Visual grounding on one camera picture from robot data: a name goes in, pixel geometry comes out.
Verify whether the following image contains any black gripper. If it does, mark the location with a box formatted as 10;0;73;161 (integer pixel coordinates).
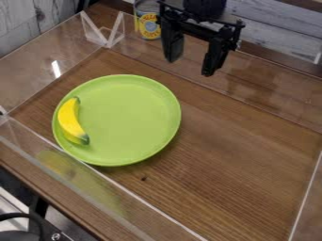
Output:
158;0;246;77

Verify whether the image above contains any yellow banana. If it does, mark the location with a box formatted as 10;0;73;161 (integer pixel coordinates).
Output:
58;96;90;145

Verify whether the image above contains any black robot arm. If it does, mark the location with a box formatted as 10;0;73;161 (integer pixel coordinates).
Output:
158;0;246;77

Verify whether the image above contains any green plate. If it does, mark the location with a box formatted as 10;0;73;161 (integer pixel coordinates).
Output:
53;74;182;167

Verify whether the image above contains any yellow blue tin can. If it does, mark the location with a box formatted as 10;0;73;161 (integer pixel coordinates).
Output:
134;0;162;40

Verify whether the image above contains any clear acrylic enclosure wall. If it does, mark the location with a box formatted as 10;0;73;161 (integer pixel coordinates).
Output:
0;6;322;241

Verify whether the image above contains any black table leg bracket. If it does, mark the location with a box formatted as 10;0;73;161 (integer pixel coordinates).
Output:
30;196;74;241

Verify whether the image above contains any black cable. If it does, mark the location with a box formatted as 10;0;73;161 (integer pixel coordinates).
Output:
0;212;46;241

